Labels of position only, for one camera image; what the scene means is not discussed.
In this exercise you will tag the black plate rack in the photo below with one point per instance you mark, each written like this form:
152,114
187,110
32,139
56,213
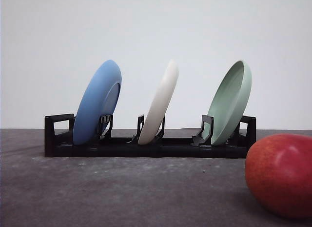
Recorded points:
59,142

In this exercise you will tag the red pomegranate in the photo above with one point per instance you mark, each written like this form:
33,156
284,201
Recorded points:
278,171

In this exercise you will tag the white plate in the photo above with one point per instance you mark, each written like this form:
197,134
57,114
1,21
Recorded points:
156,113

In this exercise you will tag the green plate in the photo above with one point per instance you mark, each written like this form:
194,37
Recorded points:
229,102

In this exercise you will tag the blue plate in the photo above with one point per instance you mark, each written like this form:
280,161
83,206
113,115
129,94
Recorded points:
100,98

